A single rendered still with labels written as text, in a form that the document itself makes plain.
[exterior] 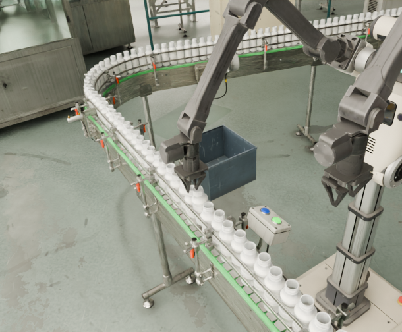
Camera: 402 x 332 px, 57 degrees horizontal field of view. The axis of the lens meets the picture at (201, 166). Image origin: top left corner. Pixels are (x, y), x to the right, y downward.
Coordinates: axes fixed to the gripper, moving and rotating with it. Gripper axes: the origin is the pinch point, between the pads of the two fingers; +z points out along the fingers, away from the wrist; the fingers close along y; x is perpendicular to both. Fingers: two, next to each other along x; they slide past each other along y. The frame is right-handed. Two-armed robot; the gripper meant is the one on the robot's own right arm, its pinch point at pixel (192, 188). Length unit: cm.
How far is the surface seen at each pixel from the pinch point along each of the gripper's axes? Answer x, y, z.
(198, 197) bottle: 1.7, -1.7, 3.6
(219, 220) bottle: 13.2, -2.6, 5.9
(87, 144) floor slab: -266, -26, 121
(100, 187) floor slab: -185, -12, 121
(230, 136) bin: -61, -62, 27
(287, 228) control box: 26.0, -22.0, 9.7
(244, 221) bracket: 13.6, -13.3, 11.2
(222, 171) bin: -38, -40, 30
